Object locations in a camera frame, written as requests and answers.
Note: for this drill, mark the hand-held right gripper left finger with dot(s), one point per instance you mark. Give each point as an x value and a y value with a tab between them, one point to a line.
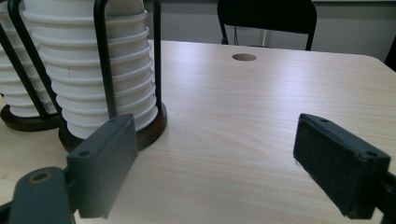
99	168

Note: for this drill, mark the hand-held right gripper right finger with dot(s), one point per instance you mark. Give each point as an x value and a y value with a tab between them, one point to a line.
339	168

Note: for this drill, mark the stack of white paper cups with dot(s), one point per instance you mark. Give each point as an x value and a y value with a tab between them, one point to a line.
6	90
74	93

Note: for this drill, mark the black folding chair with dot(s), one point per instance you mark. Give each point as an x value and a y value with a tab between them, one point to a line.
267	15

